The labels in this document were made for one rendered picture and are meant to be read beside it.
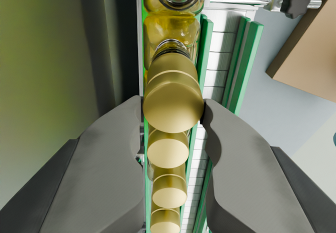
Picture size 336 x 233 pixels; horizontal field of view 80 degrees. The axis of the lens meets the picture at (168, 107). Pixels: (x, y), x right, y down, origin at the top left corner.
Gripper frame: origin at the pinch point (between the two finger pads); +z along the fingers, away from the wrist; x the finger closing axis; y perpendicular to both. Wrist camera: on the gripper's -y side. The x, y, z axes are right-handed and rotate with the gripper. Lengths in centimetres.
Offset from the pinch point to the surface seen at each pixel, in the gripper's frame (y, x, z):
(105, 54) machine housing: 10.3, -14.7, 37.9
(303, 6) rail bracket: -4.1, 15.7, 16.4
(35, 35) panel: -1.2, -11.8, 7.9
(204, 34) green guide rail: 0.9, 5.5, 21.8
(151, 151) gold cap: 5.4, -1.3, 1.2
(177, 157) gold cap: 6.0, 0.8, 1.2
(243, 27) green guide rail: 0.5, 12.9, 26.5
